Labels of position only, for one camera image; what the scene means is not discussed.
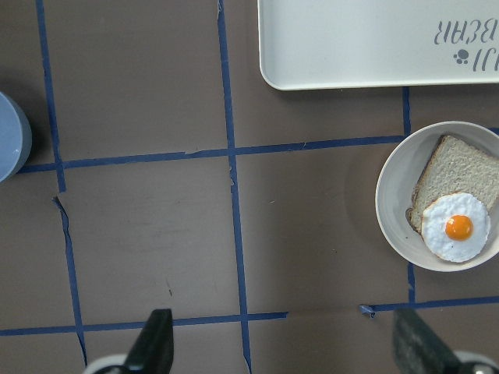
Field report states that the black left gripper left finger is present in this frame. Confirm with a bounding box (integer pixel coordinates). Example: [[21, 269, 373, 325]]
[[125, 309, 174, 374]]

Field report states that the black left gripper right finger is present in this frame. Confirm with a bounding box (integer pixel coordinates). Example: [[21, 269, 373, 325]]
[[392, 309, 462, 374]]

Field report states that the bread slice on plate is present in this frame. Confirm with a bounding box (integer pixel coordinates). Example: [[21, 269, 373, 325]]
[[406, 135, 498, 233]]

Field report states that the white round plate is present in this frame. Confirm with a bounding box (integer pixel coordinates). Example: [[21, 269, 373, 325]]
[[375, 121, 498, 272]]

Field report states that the fried egg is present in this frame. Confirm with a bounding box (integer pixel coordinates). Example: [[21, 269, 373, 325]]
[[421, 192, 490, 263]]

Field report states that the blue bowl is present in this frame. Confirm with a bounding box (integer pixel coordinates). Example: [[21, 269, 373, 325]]
[[1, 92, 32, 182]]

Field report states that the cream bear tray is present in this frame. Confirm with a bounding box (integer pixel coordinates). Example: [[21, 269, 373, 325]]
[[257, 1, 498, 90]]

